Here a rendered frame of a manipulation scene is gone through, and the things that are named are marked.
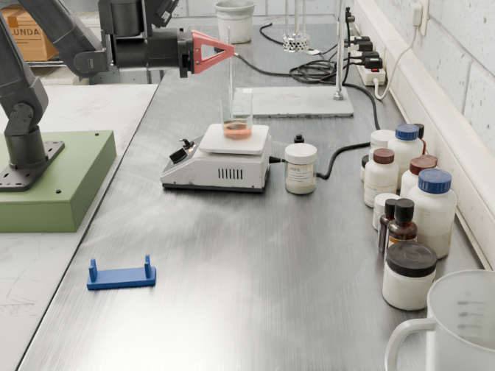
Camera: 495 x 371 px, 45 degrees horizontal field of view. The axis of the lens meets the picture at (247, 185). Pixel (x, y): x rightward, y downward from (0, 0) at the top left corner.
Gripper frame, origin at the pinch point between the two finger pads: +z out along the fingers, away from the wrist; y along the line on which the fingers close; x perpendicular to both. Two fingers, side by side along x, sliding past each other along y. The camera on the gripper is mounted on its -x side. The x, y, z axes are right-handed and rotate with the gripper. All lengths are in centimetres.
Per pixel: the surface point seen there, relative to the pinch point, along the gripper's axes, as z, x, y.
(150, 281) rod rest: -15.7, 24.9, -32.4
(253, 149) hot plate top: 3.3, 16.5, -7.0
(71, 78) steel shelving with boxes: -65, 71, 218
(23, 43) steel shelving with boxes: -86, 51, 218
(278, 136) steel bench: 12.5, 25.2, 18.0
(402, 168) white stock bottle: 30.1, 20.3, -11.4
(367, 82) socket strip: 42, 24, 47
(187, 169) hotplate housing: -8.9, 21.0, -4.1
